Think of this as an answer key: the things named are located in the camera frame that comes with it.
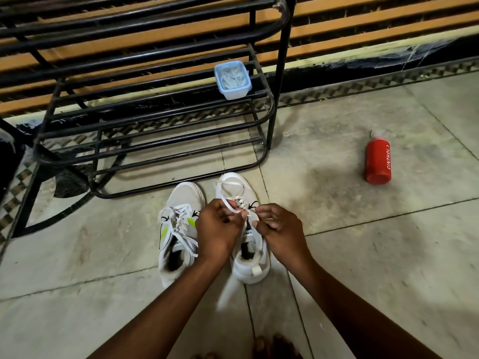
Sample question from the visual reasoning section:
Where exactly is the person's left hand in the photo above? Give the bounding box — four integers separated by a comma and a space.
195, 199, 248, 264

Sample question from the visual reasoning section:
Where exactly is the person's right hand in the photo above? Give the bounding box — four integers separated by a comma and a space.
251, 203, 313, 272

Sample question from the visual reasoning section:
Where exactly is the white shoelace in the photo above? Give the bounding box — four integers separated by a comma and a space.
215, 181, 259, 222

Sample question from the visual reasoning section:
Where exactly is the person's right forearm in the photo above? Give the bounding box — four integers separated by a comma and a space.
286, 258, 444, 359

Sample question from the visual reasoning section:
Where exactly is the person's left forearm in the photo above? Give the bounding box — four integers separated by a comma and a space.
87, 256, 227, 359

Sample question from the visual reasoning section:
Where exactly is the white lace-up sneaker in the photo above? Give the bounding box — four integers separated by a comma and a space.
158, 182, 206, 289
215, 173, 271, 285

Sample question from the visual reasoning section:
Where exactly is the blue-lidded plastic container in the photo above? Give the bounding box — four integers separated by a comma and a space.
214, 61, 252, 101

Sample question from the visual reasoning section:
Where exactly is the red bottle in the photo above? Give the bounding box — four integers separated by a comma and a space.
365, 130, 392, 185

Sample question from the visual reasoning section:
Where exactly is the black metal shoe rack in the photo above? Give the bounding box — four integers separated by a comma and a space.
0, 0, 297, 240

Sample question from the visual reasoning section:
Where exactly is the wooden slatted panel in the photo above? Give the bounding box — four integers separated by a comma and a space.
0, 0, 479, 117

